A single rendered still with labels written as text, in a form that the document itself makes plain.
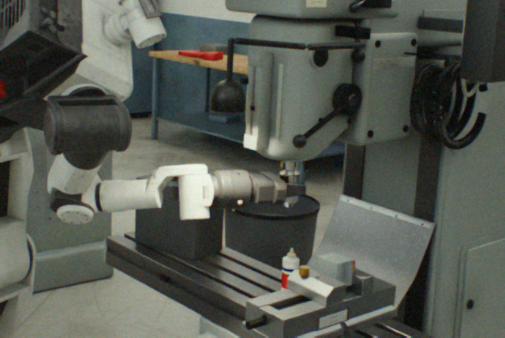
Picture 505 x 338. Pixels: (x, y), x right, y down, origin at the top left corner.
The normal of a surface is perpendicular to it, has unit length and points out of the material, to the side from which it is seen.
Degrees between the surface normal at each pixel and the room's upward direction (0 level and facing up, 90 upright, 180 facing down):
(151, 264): 90
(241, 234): 94
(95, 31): 58
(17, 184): 90
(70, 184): 137
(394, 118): 90
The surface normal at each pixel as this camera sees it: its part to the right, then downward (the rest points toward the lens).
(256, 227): -0.28, 0.25
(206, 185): 0.36, -0.10
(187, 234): -0.60, 0.14
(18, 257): 0.87, 0.00
